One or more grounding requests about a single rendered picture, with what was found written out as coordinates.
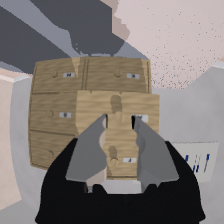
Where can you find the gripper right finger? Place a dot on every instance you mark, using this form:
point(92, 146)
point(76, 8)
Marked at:
point(161, 164)

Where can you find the wooden chest of drawers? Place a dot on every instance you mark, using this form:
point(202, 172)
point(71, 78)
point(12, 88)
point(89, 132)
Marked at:
point(71, 136)

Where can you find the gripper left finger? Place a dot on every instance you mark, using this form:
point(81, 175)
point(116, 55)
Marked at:
point(81, 164)

